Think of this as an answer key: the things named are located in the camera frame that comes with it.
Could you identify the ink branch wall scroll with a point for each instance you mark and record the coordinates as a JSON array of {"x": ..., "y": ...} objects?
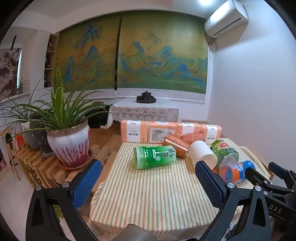
[{"x": 8, "y": 69}]

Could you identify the green tea bottle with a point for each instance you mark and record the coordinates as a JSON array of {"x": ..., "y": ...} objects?
[{"x": 153, "y": 158}]

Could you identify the wooden slatted bench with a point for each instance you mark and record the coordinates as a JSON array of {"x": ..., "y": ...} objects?
[{"x": 46, "y": 172}]

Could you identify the dark teapot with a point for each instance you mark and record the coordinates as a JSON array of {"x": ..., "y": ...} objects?
[{"x": 146, "y": 94}]

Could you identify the potted plant white purple pot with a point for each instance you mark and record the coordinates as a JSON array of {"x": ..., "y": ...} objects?
[{"x": 69, "y": 144}]

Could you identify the orange and blue bottle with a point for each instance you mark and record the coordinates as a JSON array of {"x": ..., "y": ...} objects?
[{"x": 238, "y": 169}]

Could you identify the pink plant saucer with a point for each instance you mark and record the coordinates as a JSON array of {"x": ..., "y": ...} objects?
[{"x": 86, "y": 162}]

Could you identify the wooden wall shelf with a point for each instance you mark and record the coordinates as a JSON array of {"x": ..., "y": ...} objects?
[{"x": 49, "y": 69}]

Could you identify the ceiling light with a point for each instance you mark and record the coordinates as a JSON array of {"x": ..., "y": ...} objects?
[{"x": 204, "y": 1}]

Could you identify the table with lace cloth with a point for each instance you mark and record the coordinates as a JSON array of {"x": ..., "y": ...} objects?
[{"x": 143, "y": 111}]

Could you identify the dark tea tray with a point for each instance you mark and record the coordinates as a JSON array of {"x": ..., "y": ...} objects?
[{"x": 145, "y": 100}]

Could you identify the orange patterned tissue packet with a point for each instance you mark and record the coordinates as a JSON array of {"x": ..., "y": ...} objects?
[{"x": 177, "y": 146}]

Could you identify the orange cylindrical can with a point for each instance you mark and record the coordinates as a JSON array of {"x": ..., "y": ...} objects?
[{"x": 194, "y": 138}]

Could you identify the striped tablecloth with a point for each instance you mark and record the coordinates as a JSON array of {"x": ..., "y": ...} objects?
[{"x": 150, "y": 197}]

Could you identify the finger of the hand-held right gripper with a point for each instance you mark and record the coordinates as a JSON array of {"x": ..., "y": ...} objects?
[
  {"x": 278, "y": 169},
  {"x": 254, "y": 175}
]

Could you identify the potted plant grey speckled pot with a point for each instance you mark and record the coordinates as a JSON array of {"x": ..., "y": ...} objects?
[{"x": 38, "y": 138}]

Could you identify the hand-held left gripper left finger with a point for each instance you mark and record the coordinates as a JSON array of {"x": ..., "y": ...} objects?
[{"x": 85, "y": 185}]

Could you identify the small potted plant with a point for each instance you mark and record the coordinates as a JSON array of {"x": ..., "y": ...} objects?
[{"x": 22, "y": 87}]

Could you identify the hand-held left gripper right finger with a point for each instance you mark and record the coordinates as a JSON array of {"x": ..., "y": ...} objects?
[{"x": 210, "y": 184}]

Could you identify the clear bottle green red label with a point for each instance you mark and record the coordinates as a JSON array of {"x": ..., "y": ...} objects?
[{"x": 225, "y": 151}]

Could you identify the white paper cup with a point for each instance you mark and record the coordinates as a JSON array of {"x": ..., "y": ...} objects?
[{"x": 201, "y": 153}]

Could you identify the large orange tissue pack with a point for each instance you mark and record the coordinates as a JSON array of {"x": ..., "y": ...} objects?
[
  {"x": 134, "y": 131},
  {"x": 161, "y": 132},
  {"x": 188, "y": 128},
  {"x": 211, "y": 132}
]

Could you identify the landscape painting roller blind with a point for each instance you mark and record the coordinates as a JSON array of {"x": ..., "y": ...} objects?
[
  {"x": 161, "y": 58},
  {"x": 87, "y": 58}
]

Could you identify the white air conditioner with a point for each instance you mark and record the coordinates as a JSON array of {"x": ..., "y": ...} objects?
[{"x": 226, "y": 20}]

